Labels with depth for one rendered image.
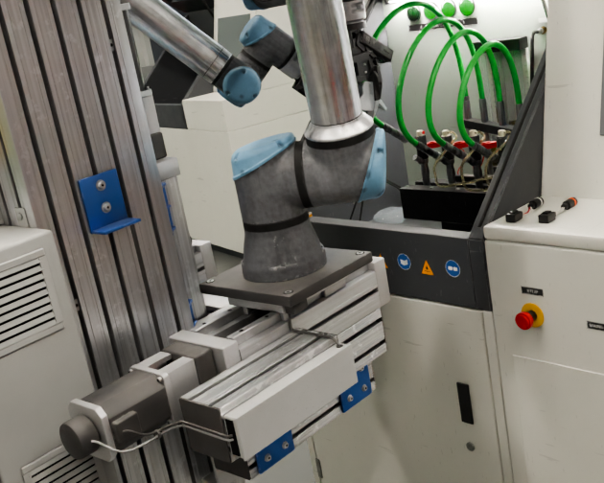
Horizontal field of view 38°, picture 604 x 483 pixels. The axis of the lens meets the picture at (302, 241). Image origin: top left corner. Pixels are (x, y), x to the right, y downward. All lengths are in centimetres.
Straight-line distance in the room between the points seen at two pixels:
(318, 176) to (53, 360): 51
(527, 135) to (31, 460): 118
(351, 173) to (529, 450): 83
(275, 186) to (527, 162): 68
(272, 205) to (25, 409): 50
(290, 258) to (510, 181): 60
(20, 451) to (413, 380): 105
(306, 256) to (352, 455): 103
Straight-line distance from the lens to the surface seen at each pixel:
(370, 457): 236
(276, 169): 144
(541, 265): 176
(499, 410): 198
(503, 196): 187
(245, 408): 127
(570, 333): 178
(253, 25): 192
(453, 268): 189
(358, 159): 142
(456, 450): 213
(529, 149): 194
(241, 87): 178
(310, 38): 137
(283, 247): 147
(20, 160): 136
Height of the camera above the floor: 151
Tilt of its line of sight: 16 degrees down
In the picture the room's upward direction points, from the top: 10 degrees counter-clockwise
